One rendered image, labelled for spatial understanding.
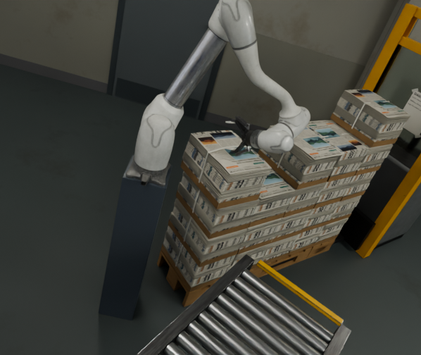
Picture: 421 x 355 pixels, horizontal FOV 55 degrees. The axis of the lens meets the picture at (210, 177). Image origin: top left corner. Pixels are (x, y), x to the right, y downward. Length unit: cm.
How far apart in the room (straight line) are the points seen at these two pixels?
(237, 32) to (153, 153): 60
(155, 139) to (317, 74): 307
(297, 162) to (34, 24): 334
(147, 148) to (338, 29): 309
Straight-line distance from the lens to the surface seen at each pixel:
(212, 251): 233
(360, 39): 455
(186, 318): 162
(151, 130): 172
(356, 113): 287
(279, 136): 179
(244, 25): 160
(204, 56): 179
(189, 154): 218
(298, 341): 174
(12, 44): 504
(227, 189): 200
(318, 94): 465
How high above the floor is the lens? 209
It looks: 34 degrees down
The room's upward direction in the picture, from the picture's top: 18 degrees clockwise
